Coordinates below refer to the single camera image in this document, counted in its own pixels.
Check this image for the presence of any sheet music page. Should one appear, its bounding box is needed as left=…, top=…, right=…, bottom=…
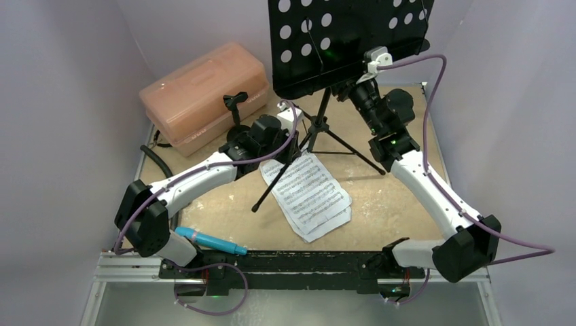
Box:
left=287, top=206, right=352, bottom=243
left=272, top=153, right=352, bottom=234

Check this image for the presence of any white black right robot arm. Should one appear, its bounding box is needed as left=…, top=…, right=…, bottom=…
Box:
left=334, top=81, right=501, bottom=283

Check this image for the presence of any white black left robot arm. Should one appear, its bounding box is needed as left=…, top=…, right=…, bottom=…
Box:
left=114, top=109, right=302, bottom=278

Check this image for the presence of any black microphone desk stand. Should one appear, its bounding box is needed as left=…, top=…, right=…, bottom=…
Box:
left=223, top=92, right=250, bottom=142

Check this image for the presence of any pink translucent plastic case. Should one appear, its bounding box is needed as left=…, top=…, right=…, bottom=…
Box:
left=139, top=42, right=270, bottom=157

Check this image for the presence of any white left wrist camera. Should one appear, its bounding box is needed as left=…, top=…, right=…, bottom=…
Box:
left=276, top=100, right=304, bottom=132

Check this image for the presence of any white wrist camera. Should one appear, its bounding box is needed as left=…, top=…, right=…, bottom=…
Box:
left=276, top=100, right=304, bottom=132
left=356, top=46, right=393, bottom=85

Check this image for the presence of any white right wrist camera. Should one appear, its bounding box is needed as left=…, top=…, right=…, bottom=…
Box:
left=356, top=46, right=393, bottom=85

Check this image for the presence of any black rubber hose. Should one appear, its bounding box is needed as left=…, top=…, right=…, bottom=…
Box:
left=139, top=144, right=175, bottom=179

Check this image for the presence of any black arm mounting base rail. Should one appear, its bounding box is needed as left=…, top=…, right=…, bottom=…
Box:
left=159, top=250, right=425, bottom=296

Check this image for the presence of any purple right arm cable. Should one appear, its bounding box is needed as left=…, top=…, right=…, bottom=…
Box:
left=377, top=54, right=556, bottom=307

